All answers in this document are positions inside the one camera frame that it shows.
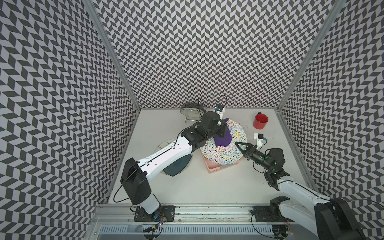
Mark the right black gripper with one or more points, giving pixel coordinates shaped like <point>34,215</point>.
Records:
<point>248,151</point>

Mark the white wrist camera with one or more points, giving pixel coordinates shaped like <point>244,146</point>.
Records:
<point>260,140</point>
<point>219,109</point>

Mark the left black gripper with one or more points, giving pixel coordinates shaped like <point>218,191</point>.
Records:
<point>223,130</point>

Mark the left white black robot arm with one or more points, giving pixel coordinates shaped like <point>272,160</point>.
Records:
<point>137,175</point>

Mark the red mug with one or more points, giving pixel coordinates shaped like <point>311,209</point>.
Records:
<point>260,121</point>

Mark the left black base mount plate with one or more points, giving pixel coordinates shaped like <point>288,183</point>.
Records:
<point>163,213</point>

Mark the purple cloth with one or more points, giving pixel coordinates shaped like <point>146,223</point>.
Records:
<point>223,141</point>

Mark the aluminium front rail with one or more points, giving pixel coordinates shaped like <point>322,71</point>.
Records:
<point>184,214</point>

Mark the dark teal square plate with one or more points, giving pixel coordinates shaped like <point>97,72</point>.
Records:
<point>178,166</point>

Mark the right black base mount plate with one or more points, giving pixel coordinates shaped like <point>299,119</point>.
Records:
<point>268,214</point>

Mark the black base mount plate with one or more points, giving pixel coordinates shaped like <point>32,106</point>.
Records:
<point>268,214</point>
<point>163,213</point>

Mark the white plaid round plate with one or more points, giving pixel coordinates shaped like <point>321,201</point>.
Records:
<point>164,145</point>

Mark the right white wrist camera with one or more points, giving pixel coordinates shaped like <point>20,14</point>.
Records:
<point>260,140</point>

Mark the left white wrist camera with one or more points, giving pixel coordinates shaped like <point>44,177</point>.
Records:
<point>219,109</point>

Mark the pink plastic basket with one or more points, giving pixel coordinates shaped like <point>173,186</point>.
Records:
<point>213,167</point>

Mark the colourful speckled round plate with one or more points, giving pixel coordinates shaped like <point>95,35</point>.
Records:
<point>229,154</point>

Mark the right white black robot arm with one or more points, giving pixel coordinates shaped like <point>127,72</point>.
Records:
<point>326,218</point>

